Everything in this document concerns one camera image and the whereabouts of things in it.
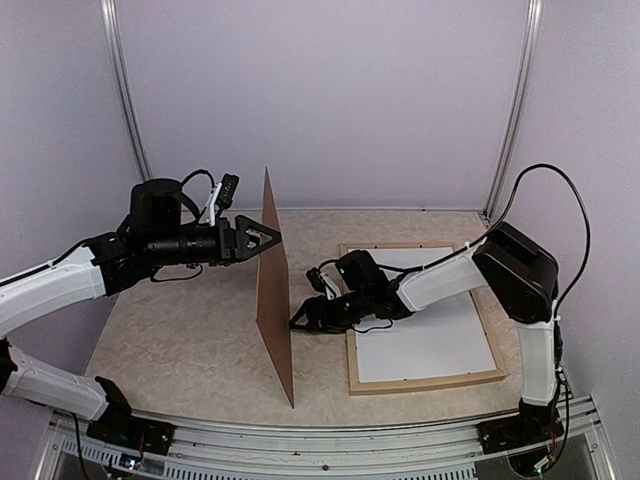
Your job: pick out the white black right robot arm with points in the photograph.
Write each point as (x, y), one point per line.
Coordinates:
(521, 275)

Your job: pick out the aluminium enclosure post right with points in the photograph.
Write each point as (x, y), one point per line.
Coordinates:
(517, 107)

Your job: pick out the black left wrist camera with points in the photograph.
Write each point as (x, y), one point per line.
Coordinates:
(220, 198)

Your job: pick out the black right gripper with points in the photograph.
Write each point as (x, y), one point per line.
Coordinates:
(326, 321)

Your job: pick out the aluminium enclosure post left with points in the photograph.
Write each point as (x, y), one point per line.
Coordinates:
(116, 52)

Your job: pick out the landscape photo white border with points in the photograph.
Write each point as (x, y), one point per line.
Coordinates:
(425, 350)

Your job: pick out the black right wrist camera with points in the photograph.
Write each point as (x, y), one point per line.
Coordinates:
(358, 270)

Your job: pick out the aluminium enclosure post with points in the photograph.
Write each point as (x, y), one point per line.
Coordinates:
(517, 107)
(116, 52)

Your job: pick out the aluminium front rail base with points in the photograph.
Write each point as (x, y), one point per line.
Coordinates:
(201, 449)

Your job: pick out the brown hardboard backing panel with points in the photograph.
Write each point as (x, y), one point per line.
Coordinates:
(273, 314)

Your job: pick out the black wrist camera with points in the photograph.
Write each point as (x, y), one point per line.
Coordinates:
(358, 270)
(220, 198)

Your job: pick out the light wooden picture frame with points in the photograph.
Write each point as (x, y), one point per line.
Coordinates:
(425, 385)

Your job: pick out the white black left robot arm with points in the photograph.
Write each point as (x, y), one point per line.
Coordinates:
(91, 269)

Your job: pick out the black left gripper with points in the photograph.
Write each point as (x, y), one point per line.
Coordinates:
(225, 253)

